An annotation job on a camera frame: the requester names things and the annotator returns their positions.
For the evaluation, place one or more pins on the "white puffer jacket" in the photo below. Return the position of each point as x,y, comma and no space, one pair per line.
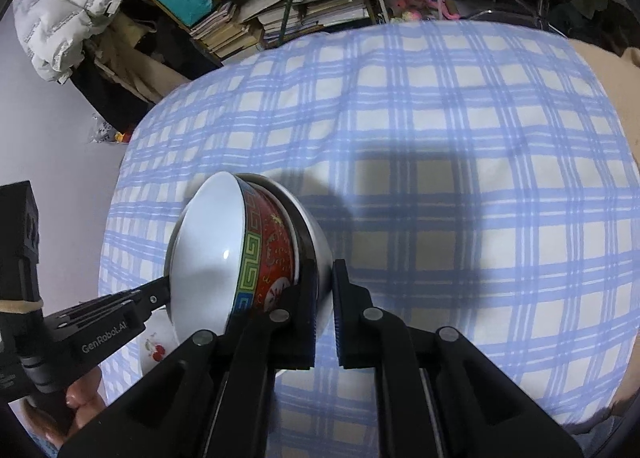
60,8

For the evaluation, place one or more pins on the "pile of magazines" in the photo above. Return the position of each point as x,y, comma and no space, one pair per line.
320,3

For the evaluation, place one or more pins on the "small red patterned bowl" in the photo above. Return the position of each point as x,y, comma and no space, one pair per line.
210,248

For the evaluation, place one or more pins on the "person's leg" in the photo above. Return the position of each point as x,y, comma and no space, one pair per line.
595,425

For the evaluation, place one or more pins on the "large white bowl red label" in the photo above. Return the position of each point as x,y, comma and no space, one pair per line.
316,243

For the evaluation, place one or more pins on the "blue plaid tablecloth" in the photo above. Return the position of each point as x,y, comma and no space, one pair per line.
450,188

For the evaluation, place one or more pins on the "person's left hand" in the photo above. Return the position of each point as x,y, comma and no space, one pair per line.
85,400

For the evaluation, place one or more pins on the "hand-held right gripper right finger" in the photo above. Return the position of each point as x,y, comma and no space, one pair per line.
347,323

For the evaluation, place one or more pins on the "white cherry-print plate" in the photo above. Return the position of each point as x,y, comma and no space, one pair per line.
155,344

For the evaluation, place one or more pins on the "tan blanket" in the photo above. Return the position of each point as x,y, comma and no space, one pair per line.
615,83

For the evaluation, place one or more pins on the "stack of books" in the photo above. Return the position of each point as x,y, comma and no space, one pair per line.
225,31

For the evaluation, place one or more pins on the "black hanging garment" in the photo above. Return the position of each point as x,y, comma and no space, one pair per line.
165,46

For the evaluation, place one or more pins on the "pink toy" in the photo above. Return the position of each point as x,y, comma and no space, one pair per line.
425,3

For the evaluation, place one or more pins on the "beige coat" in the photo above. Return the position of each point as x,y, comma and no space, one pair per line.
135,68

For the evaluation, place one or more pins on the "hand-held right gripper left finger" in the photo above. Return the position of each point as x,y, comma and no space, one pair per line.
305,323

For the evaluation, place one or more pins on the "plastic bag with yellow contents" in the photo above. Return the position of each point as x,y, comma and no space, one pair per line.
107,131

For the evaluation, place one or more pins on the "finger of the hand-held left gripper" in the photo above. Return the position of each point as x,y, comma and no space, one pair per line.
155,295

